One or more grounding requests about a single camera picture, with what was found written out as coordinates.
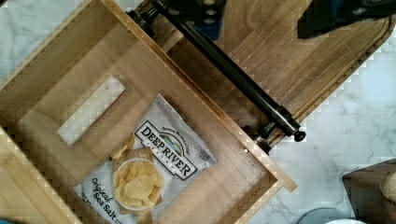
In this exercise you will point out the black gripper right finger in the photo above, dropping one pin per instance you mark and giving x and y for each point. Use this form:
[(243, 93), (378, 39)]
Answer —
[(324, 16)]

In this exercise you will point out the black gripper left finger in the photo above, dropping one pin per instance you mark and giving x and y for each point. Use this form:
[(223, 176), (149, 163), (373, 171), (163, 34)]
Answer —
[(204, 15)]

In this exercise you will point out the light wooden drawer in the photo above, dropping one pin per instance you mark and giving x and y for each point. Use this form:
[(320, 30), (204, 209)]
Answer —
[(39, 171)]

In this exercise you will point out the dark wooden cutting board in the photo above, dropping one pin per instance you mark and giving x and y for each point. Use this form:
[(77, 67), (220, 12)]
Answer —
[(260, 36)]

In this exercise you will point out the Deep River chips bag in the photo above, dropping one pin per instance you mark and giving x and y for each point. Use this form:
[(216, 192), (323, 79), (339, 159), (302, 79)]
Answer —
[(150, 170)]

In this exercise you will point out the wooden utensil holder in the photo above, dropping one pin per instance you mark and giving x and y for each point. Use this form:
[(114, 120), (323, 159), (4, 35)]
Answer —
[(364, 193)]

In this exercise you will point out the black drawer handle bar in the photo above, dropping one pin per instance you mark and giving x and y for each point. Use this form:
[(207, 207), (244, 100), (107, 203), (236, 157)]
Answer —
[(278, 116)]

